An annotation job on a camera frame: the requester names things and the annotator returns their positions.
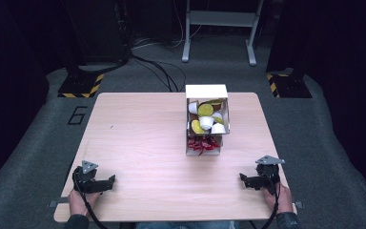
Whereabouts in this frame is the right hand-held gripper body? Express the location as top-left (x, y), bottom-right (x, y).
top-left (248, 155), bottom-right (286, 196)

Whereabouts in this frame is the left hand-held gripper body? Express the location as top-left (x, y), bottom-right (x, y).
top-left (72, 159), bottom-right (111, 195)

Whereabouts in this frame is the person's left hand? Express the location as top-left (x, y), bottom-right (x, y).
top-left (68, 188), bottom-right (102, 218)

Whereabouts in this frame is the person's right hand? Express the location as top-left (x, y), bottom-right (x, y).
top-left (262, 182), bottom-right (295, 215)

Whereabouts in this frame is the pile of white coffee capsules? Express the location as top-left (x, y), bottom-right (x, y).
top-left (188, 98), bottom-right (227, 135)

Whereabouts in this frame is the white cardboard box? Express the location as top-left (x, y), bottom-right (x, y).
top-left (185, 83), bottom-right (232, 136)

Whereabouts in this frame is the black hazard-striped stand base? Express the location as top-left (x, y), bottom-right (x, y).
top-left (265, 68), bottom-right (313, 99)
top-left (57, 67), bottom-right (105, 99)

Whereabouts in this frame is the black equipment cabinet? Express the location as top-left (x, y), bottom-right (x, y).
top-left (61, 0), bottom-right (132, 66)

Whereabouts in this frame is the white metal stand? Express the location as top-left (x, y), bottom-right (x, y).
top-left (181, 0), bottom-right (265, 67)

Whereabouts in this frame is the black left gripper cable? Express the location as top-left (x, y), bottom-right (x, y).
top-left (71, 168), bottom-right (110, 229)

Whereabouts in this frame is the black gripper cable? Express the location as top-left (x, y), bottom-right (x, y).
top-left (250, 173), bottom-right (282, 229)
top-left (71, 168), bottom-right (110, 229)

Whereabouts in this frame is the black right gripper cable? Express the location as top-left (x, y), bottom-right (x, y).
top-left (250, 173), bottom-right (282, 229)

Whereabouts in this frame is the bundle of black floor cables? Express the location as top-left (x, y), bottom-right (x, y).
top-left (129, 37), bottom-right (188, 94)

